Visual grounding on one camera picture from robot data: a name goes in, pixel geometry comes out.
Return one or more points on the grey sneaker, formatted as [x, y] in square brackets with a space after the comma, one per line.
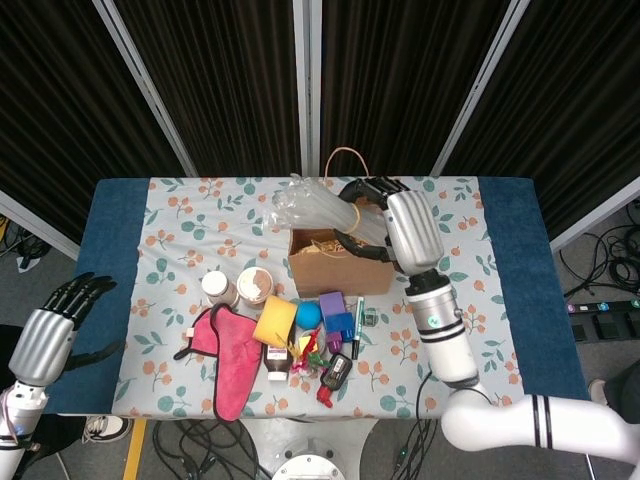
[598, 391]

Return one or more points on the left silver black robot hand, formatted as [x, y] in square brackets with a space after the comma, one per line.
[42, 347]

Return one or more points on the black corrugated partition panel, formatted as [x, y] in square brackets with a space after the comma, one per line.
[400, 75]
[575, 100]
[225, 75]
[60, 100]

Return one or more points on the white aluminium partition rail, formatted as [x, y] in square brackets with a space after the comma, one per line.
[595, 217]
[40, 227]

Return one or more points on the yellow sponge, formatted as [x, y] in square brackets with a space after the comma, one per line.
[275, 320]

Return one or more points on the dark purple toy brick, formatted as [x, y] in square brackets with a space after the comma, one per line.
[335, 344]

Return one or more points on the green white marker pen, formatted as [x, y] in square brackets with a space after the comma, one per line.
[360, 320]

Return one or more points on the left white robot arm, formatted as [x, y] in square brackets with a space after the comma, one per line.
[15, 420]

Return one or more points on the black bottle red cap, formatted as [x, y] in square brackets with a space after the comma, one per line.
[337, 370]

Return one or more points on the pink towel black trim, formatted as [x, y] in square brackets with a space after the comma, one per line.
[235, 350]

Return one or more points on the blue ball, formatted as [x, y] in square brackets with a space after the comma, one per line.
[309, 315]

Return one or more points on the brown bottle white cap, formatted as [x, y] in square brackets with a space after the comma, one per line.
[277, 362]

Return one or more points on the blue table cover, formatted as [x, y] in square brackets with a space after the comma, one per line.
[110, 240]

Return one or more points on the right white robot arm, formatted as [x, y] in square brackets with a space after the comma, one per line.
[445, 330]

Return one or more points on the white paper cup blue stripes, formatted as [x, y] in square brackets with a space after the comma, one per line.
[215, 285]

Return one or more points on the white aluminium partition post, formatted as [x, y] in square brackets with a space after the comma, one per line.
[306, 75]
[479, 90]
[149, 90]

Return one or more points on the floral tablecloth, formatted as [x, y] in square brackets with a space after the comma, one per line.
[225, 225]

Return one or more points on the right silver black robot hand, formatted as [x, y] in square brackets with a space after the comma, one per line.
[415, 235]

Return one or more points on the colourful feather shuttlecock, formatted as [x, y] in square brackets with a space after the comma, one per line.
[307, 350]

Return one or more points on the clear jar brown contents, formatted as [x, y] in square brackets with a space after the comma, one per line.
[255, 285]

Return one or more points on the yellow floor tape strip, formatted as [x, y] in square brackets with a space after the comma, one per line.
[135, 450]

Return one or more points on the blue toy block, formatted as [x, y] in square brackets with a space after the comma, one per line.
[339, 322]

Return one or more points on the black power strip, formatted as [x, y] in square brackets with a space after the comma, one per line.
[600, 306]

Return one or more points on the clear bag of straws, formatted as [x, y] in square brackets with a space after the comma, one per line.
[320, 210]

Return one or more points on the brown paper bag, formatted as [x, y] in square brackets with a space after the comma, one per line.
[340, 280]

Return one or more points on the white sneaker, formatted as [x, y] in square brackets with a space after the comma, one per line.
[107, 427]

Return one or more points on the lilac foam block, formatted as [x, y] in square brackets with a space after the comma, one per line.
[331, 304]

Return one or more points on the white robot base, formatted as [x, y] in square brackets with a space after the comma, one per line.
[310, 450]

